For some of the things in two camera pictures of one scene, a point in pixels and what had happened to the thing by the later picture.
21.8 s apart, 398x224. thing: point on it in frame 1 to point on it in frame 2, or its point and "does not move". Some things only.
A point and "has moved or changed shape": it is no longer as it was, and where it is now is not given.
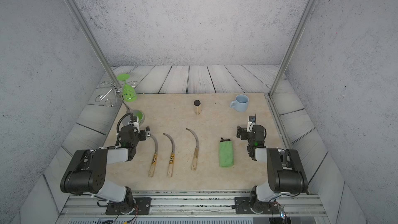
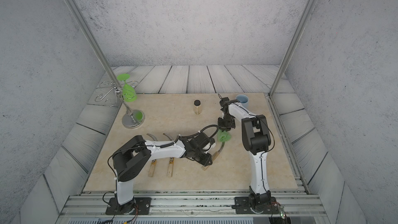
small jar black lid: (197, 107) does not move
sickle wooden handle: (196, 153) has moved or changed shape
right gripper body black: (245, 136) to (227, 123)
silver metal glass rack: (112, 94) does not move
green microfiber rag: (226, 153) to (223, 136)
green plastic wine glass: (129, 94) does not move
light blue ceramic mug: (241, 103) does not move
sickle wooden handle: (153, 165) does not move
